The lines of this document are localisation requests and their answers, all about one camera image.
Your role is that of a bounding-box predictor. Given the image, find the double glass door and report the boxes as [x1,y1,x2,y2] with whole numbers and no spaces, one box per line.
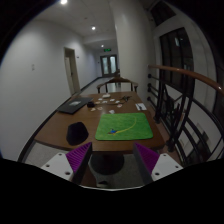
[100,55,117,77]

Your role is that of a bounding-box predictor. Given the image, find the green exit sign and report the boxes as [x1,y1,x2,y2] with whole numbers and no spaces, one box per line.
[104,48,112,52]

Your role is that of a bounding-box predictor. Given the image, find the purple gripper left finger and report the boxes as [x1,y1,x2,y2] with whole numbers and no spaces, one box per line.
[42,142,92,185]

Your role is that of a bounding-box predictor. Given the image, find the black cable bundle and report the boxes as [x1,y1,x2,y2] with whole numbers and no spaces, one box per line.
[120,95,133,103]

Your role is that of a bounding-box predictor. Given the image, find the wooden stair handrail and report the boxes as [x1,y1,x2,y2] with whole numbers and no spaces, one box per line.
[148,65,224,96]

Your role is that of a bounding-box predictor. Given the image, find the wooden chair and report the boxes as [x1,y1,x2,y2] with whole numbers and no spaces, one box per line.
[96,77,138,93]

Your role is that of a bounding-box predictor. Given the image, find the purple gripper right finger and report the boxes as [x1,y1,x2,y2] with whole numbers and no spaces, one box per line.
[133,143,182,185]

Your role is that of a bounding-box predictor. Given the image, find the white paper booklet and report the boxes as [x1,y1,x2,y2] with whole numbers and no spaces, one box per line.
[135,103,147,111]

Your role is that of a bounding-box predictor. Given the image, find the dark closed laptop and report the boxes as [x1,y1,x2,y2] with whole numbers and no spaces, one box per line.
[57,97,91,114]

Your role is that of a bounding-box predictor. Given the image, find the open side door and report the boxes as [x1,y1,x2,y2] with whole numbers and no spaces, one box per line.
[64,48,80,95]

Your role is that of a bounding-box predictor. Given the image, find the green mouse pad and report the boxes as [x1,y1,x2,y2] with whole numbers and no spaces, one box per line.
[95,113,153,141]

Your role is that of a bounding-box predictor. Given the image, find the black computer mouse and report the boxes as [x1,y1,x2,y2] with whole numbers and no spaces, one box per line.
[66,122,89,146]

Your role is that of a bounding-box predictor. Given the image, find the white card on table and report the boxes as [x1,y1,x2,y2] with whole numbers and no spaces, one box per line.
[102,94,111,99]

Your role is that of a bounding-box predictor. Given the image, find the small black box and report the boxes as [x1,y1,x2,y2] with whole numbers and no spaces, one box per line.
[87,102,95,108]

